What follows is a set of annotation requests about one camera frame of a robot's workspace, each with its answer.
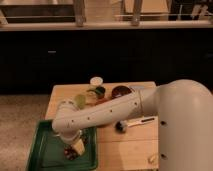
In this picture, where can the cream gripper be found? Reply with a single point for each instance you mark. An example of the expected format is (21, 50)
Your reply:
(79, 147)

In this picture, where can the dark red grape bunch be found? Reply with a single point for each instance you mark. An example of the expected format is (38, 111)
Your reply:
(70, 153)

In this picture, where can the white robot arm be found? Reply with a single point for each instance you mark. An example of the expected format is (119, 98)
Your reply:
(185, 121)

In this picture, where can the green plastic tray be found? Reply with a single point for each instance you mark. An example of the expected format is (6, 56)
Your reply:
(47, 151)

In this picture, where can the light green cup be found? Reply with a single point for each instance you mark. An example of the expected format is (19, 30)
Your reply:
(80, 101)

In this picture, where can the orange bowl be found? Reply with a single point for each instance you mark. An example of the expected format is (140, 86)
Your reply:
(100, 101)

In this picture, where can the wooden table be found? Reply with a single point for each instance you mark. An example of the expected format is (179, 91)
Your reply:
(116, 152)

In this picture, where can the dark green mug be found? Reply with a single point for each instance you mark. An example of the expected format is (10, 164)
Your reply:
(99, 91)

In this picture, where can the white lidded cup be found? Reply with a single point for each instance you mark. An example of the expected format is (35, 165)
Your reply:
(96, 81)

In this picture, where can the dark maroon bowl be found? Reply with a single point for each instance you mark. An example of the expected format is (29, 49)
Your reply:
(119, 91)

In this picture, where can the yellow banana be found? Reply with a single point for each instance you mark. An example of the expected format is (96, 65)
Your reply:
(153, 159)

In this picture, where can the grey blue cloth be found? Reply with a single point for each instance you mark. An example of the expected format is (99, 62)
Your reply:
(136, 87)

